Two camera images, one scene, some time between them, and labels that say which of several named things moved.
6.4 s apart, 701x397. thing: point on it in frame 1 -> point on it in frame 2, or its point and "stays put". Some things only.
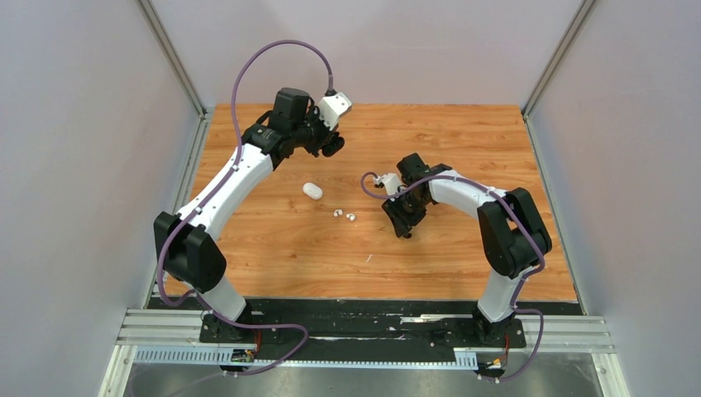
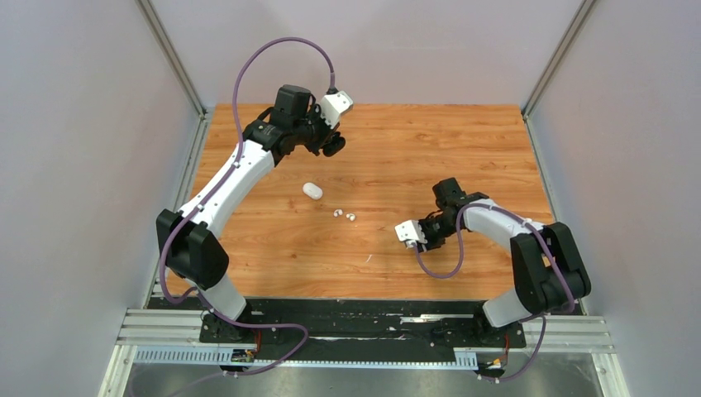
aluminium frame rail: x=151 y=327 stays put
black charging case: x=333 y=146 stays put
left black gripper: x=326 y=131 stays put
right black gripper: x=402 y=223 -> x=431 y=244
